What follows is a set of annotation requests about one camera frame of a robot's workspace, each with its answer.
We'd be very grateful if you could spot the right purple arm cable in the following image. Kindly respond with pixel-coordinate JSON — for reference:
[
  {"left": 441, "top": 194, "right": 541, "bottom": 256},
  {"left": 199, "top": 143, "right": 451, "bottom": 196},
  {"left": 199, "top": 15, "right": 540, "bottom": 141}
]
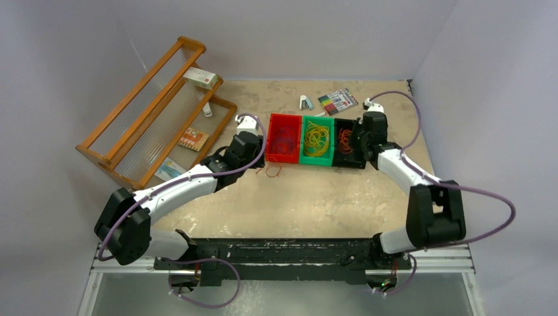
[{"left": 368, "top": 90, "right": 517, "bottom": 251}]

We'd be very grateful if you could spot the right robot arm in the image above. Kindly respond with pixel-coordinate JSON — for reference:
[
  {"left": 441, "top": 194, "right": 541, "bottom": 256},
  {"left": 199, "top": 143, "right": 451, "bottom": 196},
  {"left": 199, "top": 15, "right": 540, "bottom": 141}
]
[{"left": 349, "top": 111, "right": 466, "bottom": 268}]

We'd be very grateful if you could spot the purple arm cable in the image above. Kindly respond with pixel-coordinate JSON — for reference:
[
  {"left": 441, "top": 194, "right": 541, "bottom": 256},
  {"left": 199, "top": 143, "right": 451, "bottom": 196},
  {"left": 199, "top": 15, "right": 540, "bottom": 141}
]
[
  {"left": 368, "top": 90, "right": 517, "bottom": 251},
  {"left": 97, "top": 113, "right": 268, "bottom": 263}
]

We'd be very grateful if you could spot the yellow thin cable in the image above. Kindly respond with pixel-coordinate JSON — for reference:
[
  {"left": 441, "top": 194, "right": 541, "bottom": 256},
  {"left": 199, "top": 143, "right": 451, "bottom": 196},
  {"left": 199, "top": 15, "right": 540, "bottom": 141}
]
[{"left": 304, "top": 122, "right": 331, "bottom": 158}]

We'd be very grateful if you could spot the blue blister pack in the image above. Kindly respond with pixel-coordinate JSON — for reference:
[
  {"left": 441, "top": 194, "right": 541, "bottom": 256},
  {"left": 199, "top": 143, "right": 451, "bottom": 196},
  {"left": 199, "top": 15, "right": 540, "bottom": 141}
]
[{"left": 154, "top": 157, "right": 186, "bottom": 182}]

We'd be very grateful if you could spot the orange card pack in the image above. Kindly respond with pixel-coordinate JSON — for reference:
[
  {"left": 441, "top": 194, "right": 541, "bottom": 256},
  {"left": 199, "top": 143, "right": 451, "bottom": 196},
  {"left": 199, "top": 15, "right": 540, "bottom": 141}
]
[{"left": 178, "top": 127, "right": 209, "bottom": 152}]

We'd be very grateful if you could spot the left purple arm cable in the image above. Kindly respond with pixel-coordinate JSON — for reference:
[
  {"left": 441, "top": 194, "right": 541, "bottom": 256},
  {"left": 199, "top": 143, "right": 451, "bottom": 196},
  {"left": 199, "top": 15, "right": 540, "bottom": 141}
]
[{"left": 97, "top": 113, "right": 268, "bottom": 263}]

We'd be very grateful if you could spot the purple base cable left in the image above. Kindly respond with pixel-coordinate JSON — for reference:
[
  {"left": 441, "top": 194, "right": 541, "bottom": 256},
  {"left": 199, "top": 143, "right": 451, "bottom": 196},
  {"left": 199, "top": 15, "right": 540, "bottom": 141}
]
[{"left": 167, "top": 256, "right": 243, "bottom": 309}]

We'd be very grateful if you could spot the red plastic bin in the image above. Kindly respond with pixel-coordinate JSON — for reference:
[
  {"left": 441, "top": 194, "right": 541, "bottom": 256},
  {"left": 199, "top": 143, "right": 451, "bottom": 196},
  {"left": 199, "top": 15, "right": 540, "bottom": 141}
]
[{"left": 265, "top": 113, "right": 302, "bottom": 164}]

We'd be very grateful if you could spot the white red box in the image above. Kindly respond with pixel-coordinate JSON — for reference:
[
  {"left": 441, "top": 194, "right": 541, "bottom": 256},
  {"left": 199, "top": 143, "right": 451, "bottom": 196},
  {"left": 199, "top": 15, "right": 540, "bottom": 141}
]
[{"left": 183, "top": 67, "right": 218, "bottom": 90}]

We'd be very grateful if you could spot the black plastic bin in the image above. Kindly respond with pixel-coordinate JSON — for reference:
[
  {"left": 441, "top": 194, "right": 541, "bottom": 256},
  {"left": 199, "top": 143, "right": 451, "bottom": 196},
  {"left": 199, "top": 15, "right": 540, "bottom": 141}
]
[{"left": 332, "top": 118, "right": 366, "bottom": 169}]

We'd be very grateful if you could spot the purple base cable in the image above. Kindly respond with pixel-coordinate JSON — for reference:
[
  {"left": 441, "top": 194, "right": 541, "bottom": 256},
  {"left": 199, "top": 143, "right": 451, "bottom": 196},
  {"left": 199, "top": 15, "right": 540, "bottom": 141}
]
[
  {"left": 167, "top": 256, "right": 243, "bottom": 309},
  {"left": 370, "top": 253, "right": 417, "bottom": 298}
]

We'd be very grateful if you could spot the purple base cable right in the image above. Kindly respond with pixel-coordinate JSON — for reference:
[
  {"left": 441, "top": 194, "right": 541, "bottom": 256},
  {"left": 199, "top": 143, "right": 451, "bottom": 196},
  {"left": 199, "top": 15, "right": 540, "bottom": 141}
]
[{"left": 370, "top": 253, "right": 417, "bottom": 298}]

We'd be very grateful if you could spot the purple thin cable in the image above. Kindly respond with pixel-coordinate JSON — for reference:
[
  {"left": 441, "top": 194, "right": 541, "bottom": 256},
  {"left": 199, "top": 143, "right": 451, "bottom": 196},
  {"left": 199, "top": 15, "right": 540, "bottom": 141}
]
[{"left": 270, "top": 126, "right": 298, "bottom": 155}]

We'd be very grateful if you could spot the green plastic bin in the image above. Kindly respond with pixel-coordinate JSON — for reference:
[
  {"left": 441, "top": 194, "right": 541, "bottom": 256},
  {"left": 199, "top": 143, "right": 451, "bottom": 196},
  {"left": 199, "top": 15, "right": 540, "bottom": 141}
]
[{"left": 299, "top": 116, "right": 335, "bottom": 167}]

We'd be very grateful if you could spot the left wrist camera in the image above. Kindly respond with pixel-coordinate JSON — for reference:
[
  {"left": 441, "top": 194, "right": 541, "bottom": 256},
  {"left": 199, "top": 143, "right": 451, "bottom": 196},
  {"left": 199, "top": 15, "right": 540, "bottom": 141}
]
[{"left": 234, "top": 115, "right": 259, "bottom": 136}]

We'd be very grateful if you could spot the marker pen pack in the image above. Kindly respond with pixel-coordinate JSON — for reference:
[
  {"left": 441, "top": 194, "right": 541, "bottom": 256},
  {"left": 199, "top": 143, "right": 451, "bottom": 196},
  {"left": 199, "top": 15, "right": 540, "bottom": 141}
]
[{"left": 318, "top": 88, "right": 358, "bottom": 116}]

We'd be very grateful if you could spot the white stapler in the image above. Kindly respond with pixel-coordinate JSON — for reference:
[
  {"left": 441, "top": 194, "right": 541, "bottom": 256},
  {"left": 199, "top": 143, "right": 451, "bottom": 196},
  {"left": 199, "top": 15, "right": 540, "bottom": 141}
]
[{"left": 202, "top": 102, "right": 213, "bottom": 117}]

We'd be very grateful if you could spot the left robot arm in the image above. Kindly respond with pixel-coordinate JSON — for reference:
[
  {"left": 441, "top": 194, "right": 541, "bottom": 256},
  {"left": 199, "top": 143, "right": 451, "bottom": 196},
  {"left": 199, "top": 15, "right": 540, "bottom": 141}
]
[{"left": 93, "top": 132, "right": 266, "bottom": 269}]

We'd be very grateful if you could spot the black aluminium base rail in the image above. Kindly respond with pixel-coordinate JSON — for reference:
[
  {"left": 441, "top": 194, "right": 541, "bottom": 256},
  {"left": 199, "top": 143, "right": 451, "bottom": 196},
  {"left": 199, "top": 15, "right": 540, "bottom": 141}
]
[{"left": 92, "top": 238, "right": 475, "bottom": 291}]

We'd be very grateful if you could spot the small blue stapler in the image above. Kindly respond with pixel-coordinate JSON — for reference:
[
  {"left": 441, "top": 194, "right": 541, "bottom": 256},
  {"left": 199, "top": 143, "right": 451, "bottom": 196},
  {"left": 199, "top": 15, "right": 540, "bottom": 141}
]
[{"left": 299, "top": 95, "right": 314, "bottom": 111}]

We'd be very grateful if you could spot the wooden rack shelf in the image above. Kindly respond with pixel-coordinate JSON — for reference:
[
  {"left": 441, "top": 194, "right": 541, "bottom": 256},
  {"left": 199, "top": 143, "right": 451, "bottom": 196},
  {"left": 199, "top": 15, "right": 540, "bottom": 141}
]
[{"left": 76, "top": 36, "right": 238, "bottom": 190}]

